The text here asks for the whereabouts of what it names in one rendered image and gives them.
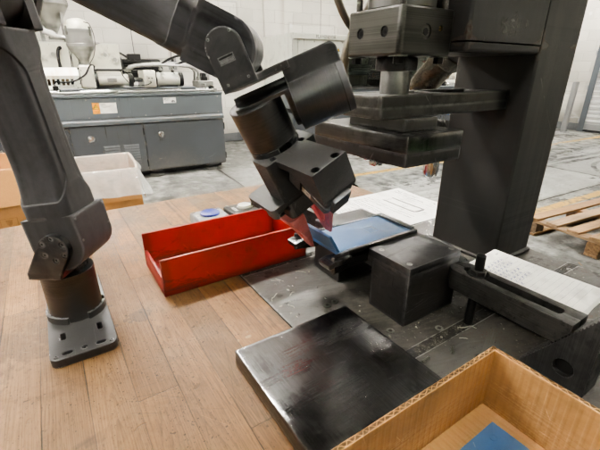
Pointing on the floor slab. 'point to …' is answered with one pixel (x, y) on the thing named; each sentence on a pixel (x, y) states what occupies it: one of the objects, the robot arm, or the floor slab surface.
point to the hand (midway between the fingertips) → (317, 232)
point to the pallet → (574, 213)
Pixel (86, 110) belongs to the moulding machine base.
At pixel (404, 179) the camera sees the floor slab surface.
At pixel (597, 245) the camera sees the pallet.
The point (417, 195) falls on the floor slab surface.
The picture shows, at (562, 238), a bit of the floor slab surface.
